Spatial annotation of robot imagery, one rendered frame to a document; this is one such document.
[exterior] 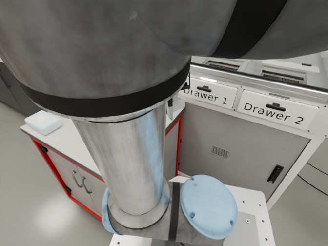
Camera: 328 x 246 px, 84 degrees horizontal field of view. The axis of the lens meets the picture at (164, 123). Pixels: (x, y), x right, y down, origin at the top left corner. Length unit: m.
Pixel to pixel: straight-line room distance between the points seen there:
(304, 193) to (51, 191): 2.01
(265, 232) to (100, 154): 0.58
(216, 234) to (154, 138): 0.26
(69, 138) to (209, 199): 0.71
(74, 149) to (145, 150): 0.71
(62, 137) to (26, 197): 0.98
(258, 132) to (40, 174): 1.73
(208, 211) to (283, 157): 0.81
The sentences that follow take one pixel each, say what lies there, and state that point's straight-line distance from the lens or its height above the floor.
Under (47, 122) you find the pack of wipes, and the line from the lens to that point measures 1.00.
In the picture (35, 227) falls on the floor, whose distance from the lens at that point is 1.68.
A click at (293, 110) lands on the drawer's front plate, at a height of 0.90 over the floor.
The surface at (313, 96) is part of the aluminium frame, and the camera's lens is 0.93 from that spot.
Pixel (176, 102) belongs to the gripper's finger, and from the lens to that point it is 0.58.
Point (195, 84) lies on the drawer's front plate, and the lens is 0.96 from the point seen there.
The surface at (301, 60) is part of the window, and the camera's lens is 0.89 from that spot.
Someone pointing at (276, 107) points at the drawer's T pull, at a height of 0.91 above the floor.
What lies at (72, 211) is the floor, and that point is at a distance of 1.61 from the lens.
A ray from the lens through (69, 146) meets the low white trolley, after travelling 0.89.
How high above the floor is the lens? 1.33
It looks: 39 degrees down
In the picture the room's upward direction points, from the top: straight up
